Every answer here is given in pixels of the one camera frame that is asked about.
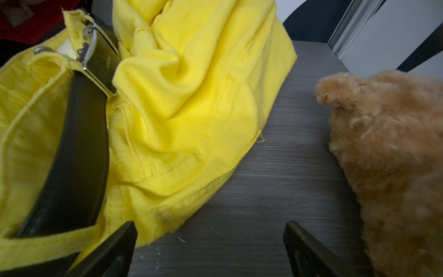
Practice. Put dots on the black belt in yellow trousers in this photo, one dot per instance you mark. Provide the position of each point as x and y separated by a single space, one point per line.
73 193

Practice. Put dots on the yellow trousers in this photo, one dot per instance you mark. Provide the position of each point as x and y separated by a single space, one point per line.
195 87

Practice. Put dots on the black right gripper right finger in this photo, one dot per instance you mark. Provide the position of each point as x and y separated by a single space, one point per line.
310 258

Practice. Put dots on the red trousers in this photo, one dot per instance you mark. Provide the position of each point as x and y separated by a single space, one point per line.
28 21

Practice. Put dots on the brown teddy bear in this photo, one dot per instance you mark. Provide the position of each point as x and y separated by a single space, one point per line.
387 135

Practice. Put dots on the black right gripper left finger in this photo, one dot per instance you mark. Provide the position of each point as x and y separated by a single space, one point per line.
112 258

